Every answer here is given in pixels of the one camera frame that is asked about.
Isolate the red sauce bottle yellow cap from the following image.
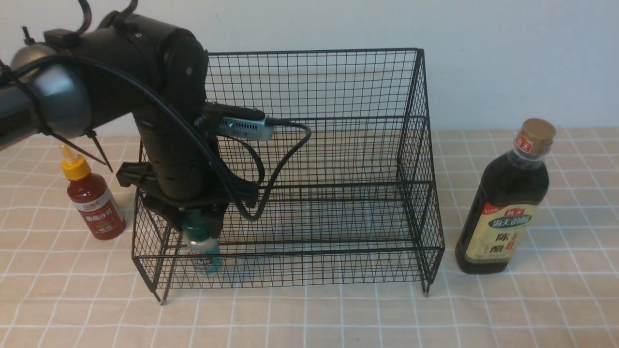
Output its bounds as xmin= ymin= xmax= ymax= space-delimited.
xmin=60 ymin=144 xmax=126 ymax=240

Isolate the dark vinegar bottle gold cap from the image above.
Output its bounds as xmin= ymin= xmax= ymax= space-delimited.
xmin=455 ymin=117 xmax=556 ymax=275

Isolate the black wire mesh shelf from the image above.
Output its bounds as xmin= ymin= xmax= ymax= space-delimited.
xmin=131 ymin=48 xmax=445 ymax=304

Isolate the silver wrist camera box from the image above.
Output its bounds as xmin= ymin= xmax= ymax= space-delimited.
xmin=216 ymin=116 xmax=274 ymax=141

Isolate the black cable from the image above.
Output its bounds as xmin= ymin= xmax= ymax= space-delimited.
xmin=0 ymin=56 xmax=312 ymax=223

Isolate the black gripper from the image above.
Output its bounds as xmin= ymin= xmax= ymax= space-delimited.
xmin=116 ymin=162 xmax=259 ymax=240

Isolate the beige grid-pattern tablecloth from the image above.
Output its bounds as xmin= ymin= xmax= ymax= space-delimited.
xmin=0 ymin=128 xmax=618 ymax=348

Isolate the small green-capped seasoning jar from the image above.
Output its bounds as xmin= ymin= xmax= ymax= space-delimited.
xmin=183 ymin=211 xmax=223 ymax=276

